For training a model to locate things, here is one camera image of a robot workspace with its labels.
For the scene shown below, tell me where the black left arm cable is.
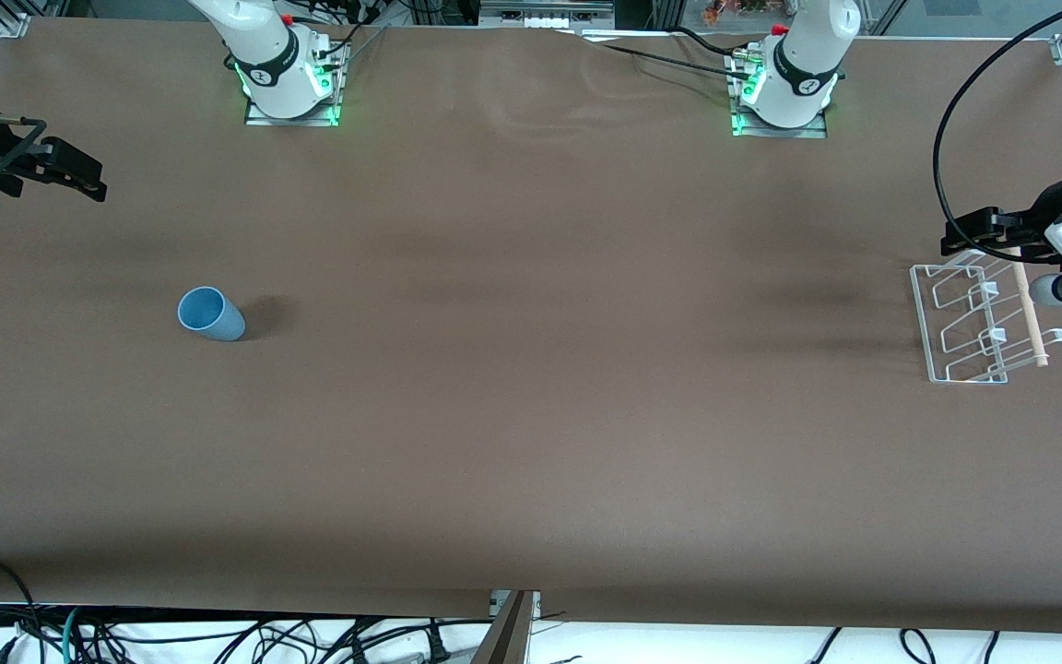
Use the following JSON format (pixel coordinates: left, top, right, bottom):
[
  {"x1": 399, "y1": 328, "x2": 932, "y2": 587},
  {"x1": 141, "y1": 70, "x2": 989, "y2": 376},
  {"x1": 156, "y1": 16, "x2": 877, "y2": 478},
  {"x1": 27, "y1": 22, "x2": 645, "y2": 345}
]
[{"x1": 932, "y1": 0, "x2": 1062, "y2": 266}]

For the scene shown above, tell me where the white power strip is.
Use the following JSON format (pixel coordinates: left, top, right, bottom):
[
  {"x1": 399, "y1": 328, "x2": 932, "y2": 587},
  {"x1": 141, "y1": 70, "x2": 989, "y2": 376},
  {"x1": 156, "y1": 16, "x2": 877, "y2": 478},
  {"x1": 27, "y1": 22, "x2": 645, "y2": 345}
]
[{"x1": 478, "y1": 0, "x2": 617, "y2": 30}]

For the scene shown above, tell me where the short black tabletop cable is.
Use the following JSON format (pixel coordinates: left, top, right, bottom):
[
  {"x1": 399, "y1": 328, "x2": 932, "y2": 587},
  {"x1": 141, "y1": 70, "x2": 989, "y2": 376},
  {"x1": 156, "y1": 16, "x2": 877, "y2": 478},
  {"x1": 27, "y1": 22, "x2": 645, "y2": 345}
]
[{"x1": 672, "y1": 26, "x2": 746, "y2": 60}]

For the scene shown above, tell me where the dark metal frame post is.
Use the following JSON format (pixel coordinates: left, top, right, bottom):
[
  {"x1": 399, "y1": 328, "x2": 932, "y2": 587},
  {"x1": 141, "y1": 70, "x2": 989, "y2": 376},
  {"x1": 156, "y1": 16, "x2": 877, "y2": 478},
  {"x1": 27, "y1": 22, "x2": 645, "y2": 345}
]
[{"x1": 470, "y1": 590, "x2": 542, "y2": 664}]

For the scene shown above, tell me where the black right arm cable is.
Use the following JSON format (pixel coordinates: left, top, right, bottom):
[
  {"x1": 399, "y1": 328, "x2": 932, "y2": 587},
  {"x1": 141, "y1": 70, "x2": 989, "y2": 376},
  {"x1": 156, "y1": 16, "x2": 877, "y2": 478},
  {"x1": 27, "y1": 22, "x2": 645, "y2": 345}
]
[{"x1": 0, "y1": 112, "x2": 46, "y2": 187}]

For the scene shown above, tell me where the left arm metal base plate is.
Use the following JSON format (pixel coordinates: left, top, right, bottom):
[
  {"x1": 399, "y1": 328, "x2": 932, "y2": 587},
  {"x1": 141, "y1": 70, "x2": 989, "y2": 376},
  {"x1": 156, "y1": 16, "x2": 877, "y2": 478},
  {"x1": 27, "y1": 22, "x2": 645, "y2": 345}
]
[{"x1": 727, "y1": 46, "x2": 830, "y2": 140}]

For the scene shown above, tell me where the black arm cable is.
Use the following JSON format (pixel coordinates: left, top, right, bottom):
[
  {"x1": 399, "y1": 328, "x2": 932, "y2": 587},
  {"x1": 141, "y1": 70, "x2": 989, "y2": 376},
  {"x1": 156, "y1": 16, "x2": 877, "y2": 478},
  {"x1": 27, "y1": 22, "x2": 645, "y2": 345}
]
[
  {"x1": 932, "y1": 0, "x2": 1062, "y2": 266},
  {"x1": 0, "y1": 112, "x2": 46, "y2": 187}
]

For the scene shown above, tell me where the teal floor cable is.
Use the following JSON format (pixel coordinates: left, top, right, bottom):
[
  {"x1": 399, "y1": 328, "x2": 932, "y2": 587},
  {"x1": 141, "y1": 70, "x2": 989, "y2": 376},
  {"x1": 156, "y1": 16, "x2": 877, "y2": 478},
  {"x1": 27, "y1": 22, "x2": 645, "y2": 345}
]
[{"x1": 60, "y1": 605, "x2": 86, "y2": 664}]

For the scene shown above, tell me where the brown table cover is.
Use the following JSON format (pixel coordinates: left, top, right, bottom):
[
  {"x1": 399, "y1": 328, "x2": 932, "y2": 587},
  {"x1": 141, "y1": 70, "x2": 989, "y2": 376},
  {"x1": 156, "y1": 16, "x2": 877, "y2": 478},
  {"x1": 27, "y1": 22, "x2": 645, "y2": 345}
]
[{"x1": 0, "y1": 17, "x2": 1062, "y2": 637}]

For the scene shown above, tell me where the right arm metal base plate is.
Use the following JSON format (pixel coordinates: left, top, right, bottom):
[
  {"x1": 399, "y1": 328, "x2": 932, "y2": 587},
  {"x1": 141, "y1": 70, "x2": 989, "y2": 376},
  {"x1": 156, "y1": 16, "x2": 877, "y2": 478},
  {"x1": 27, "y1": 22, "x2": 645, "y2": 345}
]
[{"x1": 244, "y1": 35, "x2": 348, "y2": 128}]

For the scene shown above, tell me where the blue plastic cup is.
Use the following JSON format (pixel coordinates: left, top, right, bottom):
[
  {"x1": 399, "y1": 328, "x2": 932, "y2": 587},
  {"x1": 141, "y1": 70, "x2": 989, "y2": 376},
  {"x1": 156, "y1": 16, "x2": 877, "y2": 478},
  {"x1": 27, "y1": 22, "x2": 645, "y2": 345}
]
[{"x1": 177, "y1": 286, "x2": 247, "y2": 343}]

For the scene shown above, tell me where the white wire cup rack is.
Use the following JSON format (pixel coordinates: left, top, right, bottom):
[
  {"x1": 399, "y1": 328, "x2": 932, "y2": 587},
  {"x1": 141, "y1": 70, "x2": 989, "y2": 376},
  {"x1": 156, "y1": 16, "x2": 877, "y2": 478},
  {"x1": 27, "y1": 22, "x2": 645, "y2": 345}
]
[{"x1": 909, "y1": 247, "x2": 1062, "y2": 385}]

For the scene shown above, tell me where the long black tabletop cable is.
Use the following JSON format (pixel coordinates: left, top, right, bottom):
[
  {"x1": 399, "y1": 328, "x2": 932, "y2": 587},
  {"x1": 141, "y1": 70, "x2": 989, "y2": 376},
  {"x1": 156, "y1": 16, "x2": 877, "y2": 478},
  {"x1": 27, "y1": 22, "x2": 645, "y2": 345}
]
[{"x1": 577, "y1": 35, "x2": 742, "y2": 80}]

